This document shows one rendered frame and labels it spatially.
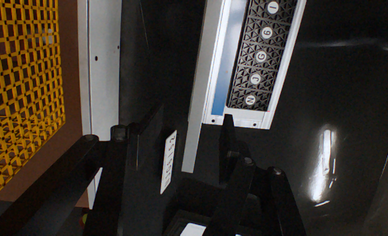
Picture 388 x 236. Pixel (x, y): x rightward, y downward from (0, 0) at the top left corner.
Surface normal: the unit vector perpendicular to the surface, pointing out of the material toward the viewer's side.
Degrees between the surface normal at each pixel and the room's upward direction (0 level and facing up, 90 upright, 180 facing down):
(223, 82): 0
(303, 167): 0
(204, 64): 11
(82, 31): 0
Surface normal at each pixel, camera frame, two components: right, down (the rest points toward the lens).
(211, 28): -0.09, 0.38
